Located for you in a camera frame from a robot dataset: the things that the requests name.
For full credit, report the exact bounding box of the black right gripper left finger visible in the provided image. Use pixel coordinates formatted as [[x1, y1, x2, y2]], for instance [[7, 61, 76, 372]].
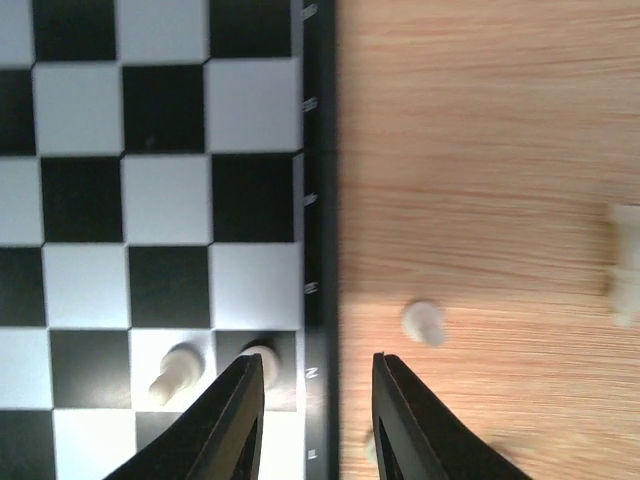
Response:
[[108, 354, 264, 480]]

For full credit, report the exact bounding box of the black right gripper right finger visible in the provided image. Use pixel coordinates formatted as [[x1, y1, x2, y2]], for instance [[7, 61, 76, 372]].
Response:
[[372, 353, 530, 480]]

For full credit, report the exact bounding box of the white pawn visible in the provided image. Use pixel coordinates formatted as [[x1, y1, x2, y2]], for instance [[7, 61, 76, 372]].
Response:
[[240, 342, 280, 390], [402, 301, 446, 347], [148, 343, 205, 406]]

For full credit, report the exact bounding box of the black white chessboard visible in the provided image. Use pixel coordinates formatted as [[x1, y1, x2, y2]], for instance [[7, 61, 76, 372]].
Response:
[[1, 1, 339, 479]]

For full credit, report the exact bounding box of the white king piece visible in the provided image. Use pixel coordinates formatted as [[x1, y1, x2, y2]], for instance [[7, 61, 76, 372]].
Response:
[[608, 204, 639, 327]]

